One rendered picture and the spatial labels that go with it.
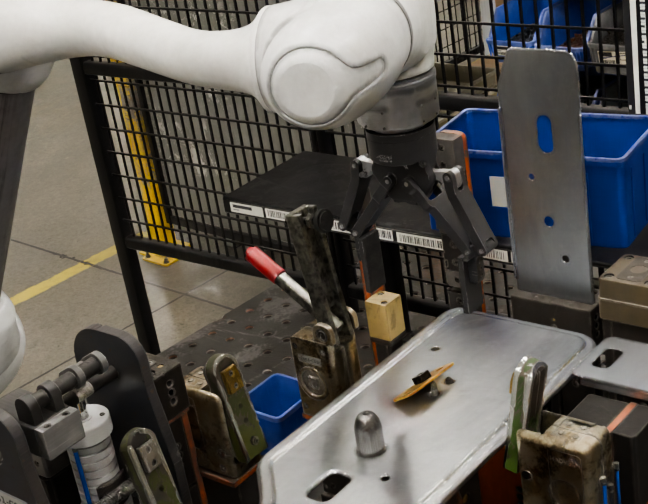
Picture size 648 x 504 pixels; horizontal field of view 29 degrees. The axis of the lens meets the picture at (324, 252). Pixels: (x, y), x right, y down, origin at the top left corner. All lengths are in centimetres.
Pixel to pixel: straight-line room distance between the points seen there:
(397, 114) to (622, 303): 44
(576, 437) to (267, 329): 113
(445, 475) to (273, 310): 112
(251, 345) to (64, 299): 213
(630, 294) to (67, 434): 70
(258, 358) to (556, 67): 94
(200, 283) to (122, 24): 296
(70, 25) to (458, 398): 61
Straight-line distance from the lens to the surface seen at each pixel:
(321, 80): 110
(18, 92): 171
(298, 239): 149
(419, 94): 131
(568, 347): 156
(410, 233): 185
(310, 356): 156
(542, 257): 166
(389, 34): 117
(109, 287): 440
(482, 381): 151
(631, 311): 159
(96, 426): 136
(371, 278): 146
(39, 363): 401
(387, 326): 158
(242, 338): 234
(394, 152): 133
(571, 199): 160
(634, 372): 151
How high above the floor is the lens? 178
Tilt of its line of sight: 24 degrees down
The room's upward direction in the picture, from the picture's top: 10 degrees counter-clockwise
